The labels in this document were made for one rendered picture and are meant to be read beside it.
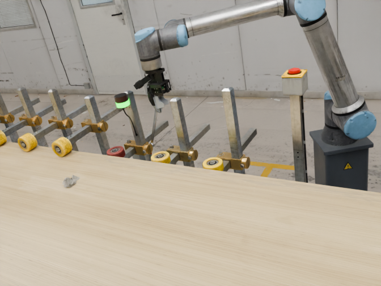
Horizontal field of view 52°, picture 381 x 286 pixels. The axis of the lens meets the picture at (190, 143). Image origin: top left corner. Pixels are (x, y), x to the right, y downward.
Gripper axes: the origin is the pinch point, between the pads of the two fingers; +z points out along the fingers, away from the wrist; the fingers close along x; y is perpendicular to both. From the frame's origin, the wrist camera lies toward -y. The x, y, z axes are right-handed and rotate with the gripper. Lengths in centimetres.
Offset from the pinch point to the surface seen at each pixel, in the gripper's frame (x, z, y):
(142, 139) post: -8.1, 12.0, -7.0
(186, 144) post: -8.8, 11.9, 18.0
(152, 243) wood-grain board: -67, 12, 40
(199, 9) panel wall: 254, -1, -116
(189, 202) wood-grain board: -46, 12, 41
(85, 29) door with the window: 250, 8, -288
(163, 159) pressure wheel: -23.6, 10.9, 15.2
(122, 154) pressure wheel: -21.6, 12.3, -8.8
